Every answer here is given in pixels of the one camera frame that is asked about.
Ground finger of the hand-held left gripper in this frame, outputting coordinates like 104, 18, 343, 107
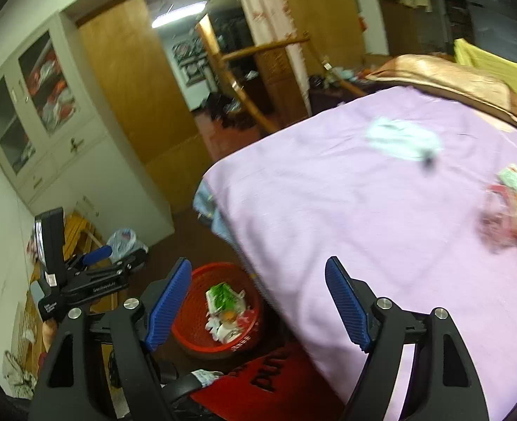
66, 246, 114, 273
63, 249, 149, 303

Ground red floor mat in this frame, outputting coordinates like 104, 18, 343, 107
190, 342, 347, 421

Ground floral pink curtain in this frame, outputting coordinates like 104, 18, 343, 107
236, 0, 312, 117

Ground red plastic mesh basket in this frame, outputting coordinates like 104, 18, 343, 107
171, 262, 265, 354

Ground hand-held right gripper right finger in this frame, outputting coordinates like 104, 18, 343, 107
325, 255, 491, 421

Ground white plastic bag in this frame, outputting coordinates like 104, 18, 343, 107
106, 228, 149, 264

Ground brown patterned pillow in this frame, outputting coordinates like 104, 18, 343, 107
366, 54, 517, 130

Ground purple bed sheet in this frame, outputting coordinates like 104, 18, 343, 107
192, 85, 517, 421

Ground grey strap with white label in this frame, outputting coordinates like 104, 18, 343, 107
162, 368, 224, 408

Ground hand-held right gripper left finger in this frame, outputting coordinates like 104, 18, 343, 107
28, 257, 193, 421

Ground white cabinet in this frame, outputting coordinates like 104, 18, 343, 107
0, 11, 176, 246

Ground clear plastic bag with red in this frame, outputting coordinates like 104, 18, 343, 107
477, 184, 517, 255

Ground curved wooden chair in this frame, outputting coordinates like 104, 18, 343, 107
197, 31, 368, 134

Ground white paper cup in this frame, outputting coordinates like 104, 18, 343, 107
210, 322, 246, 345

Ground fluorescent tube light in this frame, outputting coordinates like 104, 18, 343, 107
151, 2, 209, 29

